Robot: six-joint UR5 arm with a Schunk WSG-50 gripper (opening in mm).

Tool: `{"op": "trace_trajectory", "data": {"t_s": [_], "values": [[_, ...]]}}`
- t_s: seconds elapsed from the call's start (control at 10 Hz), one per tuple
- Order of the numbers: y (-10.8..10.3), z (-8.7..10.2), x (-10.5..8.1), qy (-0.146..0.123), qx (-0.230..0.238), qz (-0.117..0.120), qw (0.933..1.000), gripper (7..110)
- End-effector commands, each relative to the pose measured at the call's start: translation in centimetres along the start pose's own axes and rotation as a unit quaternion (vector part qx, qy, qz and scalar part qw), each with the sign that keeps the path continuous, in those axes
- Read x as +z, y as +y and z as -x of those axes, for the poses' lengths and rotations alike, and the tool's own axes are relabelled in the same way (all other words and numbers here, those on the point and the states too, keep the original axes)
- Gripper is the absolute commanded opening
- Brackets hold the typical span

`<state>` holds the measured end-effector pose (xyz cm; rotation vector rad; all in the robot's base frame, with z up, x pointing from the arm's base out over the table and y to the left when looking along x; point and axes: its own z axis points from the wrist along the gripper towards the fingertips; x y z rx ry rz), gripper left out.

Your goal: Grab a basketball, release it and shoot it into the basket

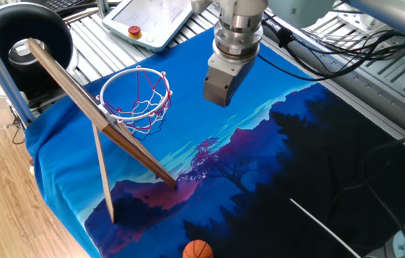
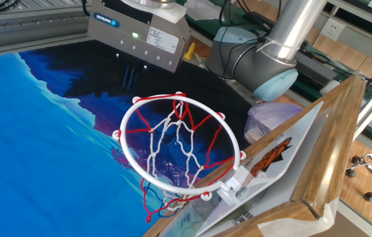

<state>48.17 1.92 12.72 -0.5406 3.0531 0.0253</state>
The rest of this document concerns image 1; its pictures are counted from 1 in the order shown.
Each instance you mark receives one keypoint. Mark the orange mini basketball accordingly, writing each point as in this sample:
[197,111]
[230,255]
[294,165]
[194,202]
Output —
[198,250]

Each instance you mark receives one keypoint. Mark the wooden backboard stand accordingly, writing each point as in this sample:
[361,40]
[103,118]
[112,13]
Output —
[66,86]

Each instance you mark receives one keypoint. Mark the white teach pendant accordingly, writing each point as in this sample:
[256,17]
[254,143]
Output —
[130,14]

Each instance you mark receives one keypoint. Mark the grey Schunk gripper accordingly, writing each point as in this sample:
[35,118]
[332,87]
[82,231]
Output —
[223,87]

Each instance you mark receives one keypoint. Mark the blue landscape printed cloth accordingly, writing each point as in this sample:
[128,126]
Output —
[188,125]

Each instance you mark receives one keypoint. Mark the wooden frame support leg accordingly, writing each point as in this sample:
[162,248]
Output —
[103,175]

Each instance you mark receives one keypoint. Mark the silver robot mounting plate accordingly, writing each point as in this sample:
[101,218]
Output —
[349,23]

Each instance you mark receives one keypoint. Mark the aluminium upright post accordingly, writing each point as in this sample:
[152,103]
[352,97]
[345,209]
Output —
[103,7]

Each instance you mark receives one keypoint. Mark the white hoop with net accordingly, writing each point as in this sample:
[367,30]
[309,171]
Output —
[134,118]

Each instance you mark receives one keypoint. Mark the silver wrist flange with plate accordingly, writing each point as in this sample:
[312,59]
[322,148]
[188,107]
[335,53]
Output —
[236,39]

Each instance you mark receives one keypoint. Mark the black keyboard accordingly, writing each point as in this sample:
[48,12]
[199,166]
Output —
[60,4]

